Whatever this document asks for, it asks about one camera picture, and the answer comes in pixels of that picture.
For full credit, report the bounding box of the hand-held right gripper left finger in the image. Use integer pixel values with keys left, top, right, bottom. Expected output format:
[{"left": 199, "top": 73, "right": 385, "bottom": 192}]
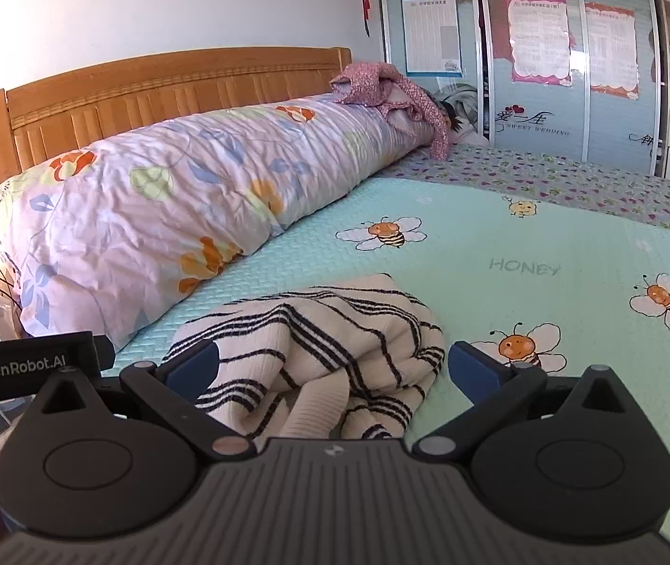
[{"left": 32, "top": 338, "right": 259, "bottom": 464}]

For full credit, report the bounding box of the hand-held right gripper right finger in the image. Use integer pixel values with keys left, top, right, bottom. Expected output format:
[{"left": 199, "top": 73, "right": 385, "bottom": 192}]
[{"left": 408, "top": 339, "right": 634, "bottom": 464}]

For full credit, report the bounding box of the cream black striped sweater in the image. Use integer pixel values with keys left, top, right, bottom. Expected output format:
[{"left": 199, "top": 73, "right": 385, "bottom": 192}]
[{"left": 161, "top": 274, "right": 447, "bottom": 442}]

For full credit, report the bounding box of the mint bee print bedspread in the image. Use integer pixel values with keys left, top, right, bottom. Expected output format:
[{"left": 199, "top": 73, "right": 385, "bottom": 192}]
[{"left": 114, "top": 175, "right": 670, "bottom": 565}]

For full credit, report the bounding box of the pink floral rolled duvet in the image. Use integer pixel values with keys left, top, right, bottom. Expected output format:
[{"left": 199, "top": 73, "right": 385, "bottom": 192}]
[{"left": 0, "top": 94, "right": 454, "bottom": 351}]

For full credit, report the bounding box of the grey striped cloth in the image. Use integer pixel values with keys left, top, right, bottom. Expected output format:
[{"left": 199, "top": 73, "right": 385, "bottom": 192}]
[{"left": 432, "top": 83, "right": 486, "bottom": 143}]

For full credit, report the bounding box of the sliding door wardrobe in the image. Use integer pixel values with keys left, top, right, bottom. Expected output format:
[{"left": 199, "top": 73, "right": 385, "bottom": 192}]
[{"left": 374, "top": 0, "right": 670, "bottom": 180}]

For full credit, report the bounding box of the wooden headboard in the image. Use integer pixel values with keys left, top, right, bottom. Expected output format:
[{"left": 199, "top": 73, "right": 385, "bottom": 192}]
[{"left": 0, "top": 46, "right": 352, "bottom": 201}]

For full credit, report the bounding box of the pink floral garment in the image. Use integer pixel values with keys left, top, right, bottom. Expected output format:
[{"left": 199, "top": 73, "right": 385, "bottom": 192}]
[{"left": 329, "top": 60, "right": 452, "bottom": 160}]

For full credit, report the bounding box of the pink bordered wall poster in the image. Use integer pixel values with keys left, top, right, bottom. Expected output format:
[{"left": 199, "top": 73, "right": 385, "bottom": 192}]
[{"left": 502, "top": 0, "right": 572, "bottom": 84}]

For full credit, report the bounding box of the blue bordered wall poster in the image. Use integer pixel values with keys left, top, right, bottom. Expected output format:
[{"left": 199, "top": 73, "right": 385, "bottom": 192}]
[{"left": 399, "top": 0, "right": 464, "bottom": 77}]

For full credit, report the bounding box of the orange bordered wall poster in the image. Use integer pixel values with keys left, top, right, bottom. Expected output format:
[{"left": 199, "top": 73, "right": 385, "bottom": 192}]
[{"left": 583, "top": 1, "right": 640, "bottom": 101}]

